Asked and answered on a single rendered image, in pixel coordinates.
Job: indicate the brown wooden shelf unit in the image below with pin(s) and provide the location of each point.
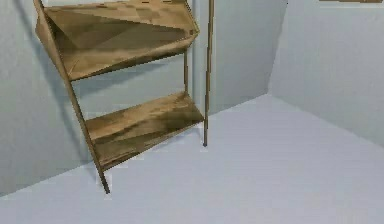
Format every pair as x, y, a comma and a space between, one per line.
140, 125

